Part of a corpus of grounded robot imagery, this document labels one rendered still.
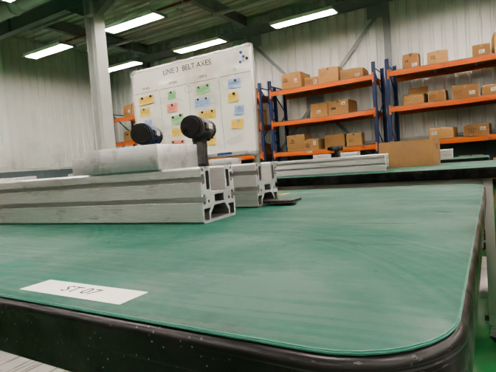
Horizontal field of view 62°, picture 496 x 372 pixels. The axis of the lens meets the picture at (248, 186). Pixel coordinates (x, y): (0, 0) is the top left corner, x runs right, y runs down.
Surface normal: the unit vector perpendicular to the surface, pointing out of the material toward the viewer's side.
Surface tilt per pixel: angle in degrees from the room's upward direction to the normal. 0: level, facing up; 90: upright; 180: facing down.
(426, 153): 89
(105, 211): 90
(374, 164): 90
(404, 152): 89
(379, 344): 0
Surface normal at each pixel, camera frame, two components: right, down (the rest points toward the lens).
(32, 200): -0.44, 0.08
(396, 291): -0.07, -1.00
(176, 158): 0.89, -0.04
